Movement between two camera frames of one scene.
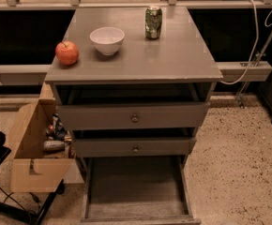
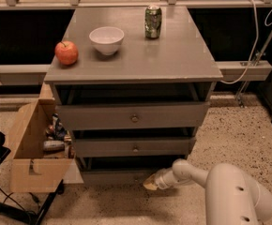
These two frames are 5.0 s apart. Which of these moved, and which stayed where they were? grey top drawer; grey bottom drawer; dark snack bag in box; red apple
Moved: grey bottom drawer
Stayed: grey top drawer; red apple; dark snack bag in box
